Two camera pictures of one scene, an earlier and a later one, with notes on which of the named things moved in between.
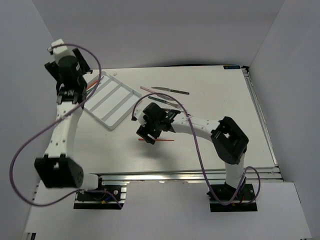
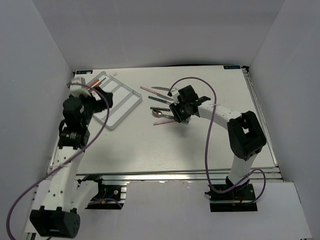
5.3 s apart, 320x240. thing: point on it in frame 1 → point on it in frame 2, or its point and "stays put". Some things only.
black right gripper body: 151,128 → 180,110
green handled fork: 176,105 stays put
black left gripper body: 83,65 → 92,105
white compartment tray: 112,101 stays put
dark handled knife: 170,90 stays put
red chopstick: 92,84 stays put
